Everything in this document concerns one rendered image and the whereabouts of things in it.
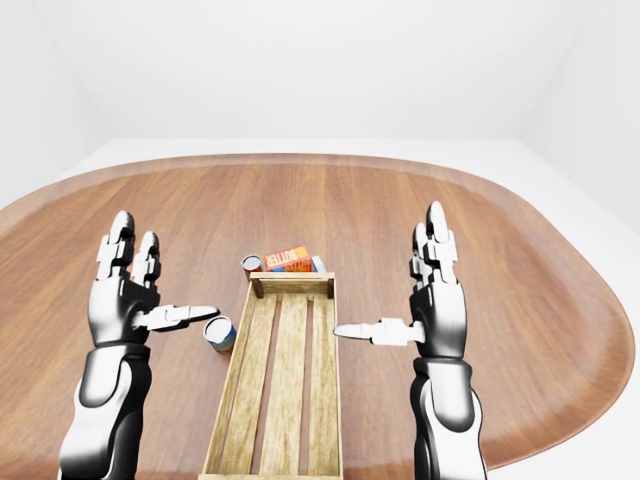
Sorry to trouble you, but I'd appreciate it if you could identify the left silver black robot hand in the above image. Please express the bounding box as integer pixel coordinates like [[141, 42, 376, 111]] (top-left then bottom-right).
[[86, 210, 222, 348]]

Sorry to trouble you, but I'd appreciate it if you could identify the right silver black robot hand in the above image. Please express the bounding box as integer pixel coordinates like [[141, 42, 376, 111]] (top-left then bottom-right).
[[333, 200, 469, 360]]

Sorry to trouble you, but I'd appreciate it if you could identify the blue orange soup tin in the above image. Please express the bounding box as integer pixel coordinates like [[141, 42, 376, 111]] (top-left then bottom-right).
[[202, 316, 238, 355]]

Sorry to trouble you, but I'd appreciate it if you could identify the wooden slat tray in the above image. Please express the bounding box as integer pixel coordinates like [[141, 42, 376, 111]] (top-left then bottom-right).
[[199, 271, 345, 480]]

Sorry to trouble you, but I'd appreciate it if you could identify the red tin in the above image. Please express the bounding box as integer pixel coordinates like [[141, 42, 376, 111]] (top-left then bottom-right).
[[241, 254, 264, 282]]

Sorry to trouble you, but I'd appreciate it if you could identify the orange butter box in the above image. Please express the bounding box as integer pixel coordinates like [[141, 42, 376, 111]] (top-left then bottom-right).
[[262, 244, 314, 273]]

